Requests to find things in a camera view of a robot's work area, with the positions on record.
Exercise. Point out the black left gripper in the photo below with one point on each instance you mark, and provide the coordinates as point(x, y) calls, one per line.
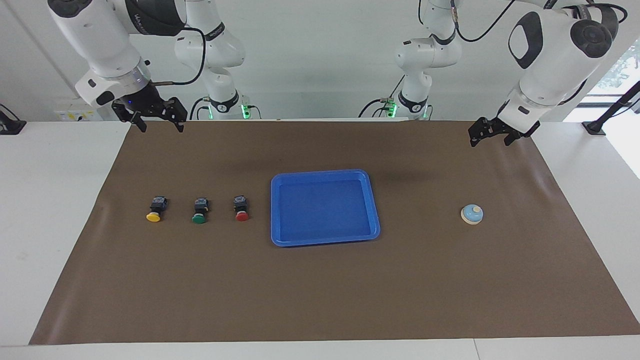
point(495, 126)

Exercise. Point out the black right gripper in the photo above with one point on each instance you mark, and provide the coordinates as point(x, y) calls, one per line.
point(150, 106)

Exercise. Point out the yellow push button switch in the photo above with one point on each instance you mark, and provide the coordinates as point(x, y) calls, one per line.
point(155, 210)

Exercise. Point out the green push button switch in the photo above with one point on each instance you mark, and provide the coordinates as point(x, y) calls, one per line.
point(200, 211)

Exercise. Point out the red push button switch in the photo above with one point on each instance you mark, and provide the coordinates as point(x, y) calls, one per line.
point(241, 209)

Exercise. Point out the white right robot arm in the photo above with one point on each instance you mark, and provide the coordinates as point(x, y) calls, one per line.
point(100, 40)

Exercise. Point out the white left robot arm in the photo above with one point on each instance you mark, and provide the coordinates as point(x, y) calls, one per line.
point(550, 65)

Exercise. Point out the light blue service bell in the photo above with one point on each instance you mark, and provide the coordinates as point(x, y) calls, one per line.
point(471, 214)

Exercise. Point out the blue plastic tray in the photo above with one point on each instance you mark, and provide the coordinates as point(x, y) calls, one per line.
point(325, 210)

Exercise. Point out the black clamp stand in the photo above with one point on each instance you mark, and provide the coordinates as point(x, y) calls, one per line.
point(607, 115)

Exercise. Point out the brown table mat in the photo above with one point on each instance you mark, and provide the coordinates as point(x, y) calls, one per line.
point(320, 290)

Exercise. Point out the white wall outlet box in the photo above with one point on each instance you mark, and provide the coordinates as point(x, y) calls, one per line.
point(70, 115)

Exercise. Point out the black table mount bracket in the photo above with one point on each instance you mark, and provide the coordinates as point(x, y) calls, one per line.
point(10, 125)

